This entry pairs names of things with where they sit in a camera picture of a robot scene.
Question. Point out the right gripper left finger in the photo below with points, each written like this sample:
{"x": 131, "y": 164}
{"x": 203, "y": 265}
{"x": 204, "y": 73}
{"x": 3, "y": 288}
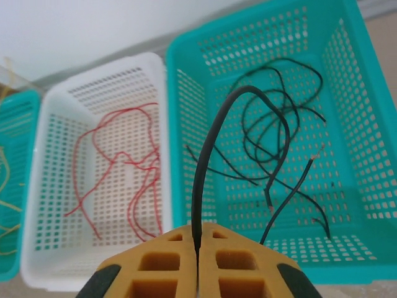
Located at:
{"x": 155, "y": 267}

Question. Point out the teal plastic basket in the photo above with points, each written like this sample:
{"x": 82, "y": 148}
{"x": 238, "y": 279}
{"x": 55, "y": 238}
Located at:
{"x": 356, "y": 201}
{"x": 21, "y": 124}

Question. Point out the white plastic basket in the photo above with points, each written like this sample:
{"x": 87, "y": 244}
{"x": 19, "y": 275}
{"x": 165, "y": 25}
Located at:
{"x": 46, "y": 186}

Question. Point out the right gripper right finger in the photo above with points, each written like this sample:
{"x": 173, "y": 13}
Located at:
{"x": 242, "y": 267}

